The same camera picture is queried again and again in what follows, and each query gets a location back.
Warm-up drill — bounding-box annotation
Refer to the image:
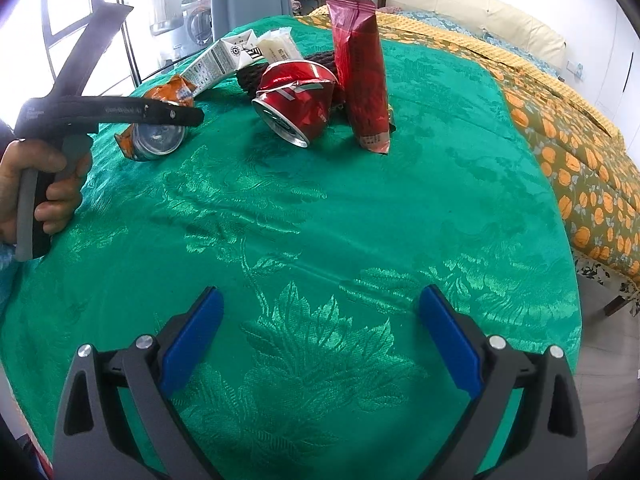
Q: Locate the crushed orange soda can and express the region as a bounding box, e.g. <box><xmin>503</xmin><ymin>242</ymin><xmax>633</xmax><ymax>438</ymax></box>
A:
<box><xmin>114</xmin><ymin>75</ymin><xmax>196</xmax><ymax>162</ymax></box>

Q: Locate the white green milk carton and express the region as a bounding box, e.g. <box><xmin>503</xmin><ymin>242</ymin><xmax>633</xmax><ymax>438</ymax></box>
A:
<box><xmin>180</xmin><ymin>29</ymin><xmax>264</xmax><ymax>96</ymax></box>

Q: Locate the crushed red cola can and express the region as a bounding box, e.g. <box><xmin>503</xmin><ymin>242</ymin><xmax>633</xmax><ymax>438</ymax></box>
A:
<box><xmin>252</xmin><ymin>60</ymin><xmax>338</xmax><ymax>148</ymax></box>

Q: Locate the tall red snack bag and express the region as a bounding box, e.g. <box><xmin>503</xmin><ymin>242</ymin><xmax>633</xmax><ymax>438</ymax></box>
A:
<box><xmin>326</xmin><ymin>0</ymin><xmax>390</xmax><ymax>155</ymax></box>

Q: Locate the person's left hand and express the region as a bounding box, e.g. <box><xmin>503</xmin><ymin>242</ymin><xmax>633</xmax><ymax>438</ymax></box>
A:
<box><xmin>0</xmin><ymin>138</ymin><xmax>94</xmax><ymax>246</ymax></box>

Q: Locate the green embroidered bed cover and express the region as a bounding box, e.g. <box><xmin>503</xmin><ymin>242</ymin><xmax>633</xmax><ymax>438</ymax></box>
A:
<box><xmin>1</xmin><ymin>41</ymin><xmax>582</xmax><ymax>479</ymax></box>

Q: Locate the washing machine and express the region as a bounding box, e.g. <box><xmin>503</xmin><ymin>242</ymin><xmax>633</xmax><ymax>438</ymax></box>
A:
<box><xmin>181</xmin><ymin>0</ymin><xmax>213</xmax><ymax>48</ymax></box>

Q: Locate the beige snack packet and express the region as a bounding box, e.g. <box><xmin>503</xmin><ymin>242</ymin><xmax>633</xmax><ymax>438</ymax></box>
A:
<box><xmin>256</xmin><ymin>27</ymin><xmax>303</xmax><ymax>64</ymax></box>

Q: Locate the orange floral quilt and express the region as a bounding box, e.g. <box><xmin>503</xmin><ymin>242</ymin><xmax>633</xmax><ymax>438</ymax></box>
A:
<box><xmin>297</xmin><ymin>4</ymin><xmax>640</xmax><ymax>286</ymax></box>

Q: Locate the teal patterned bed sheet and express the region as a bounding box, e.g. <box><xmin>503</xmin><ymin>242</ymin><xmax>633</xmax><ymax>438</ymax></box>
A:
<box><xmin>398</xmin><ymin>10</ymin><xmax>561</xmax><ymax>78</ymax></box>

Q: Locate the cream headboard pillow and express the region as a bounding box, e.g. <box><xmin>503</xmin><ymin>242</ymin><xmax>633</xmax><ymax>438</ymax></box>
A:
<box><xmin>386</xmin><ymin>0</ymin><xmax>567</xmax><ymax>70</ymax></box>

